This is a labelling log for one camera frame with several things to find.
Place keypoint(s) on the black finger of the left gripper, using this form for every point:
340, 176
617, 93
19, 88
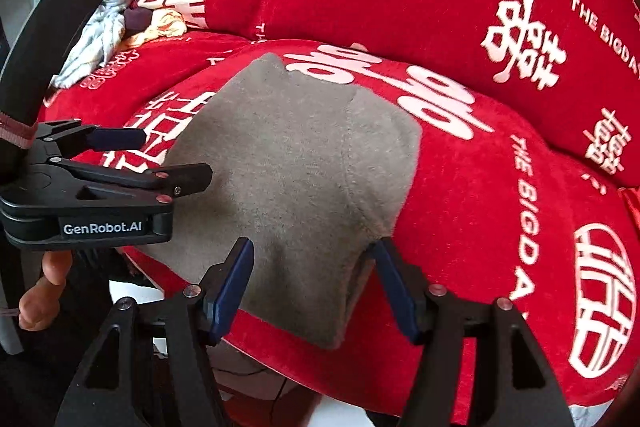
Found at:
70, 138
72, 177

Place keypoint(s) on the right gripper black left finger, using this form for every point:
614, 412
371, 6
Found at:
149, 364

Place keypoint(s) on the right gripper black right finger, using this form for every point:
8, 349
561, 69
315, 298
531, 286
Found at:
513, 382

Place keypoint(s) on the grey knit sweater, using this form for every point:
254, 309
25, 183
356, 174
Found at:
312, 173

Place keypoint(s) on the person's left hand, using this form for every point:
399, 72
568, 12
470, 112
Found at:
40, 304

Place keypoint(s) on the dark purple garment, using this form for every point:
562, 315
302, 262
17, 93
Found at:
137, 20

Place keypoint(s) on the orange garment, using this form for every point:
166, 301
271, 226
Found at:
164, 23

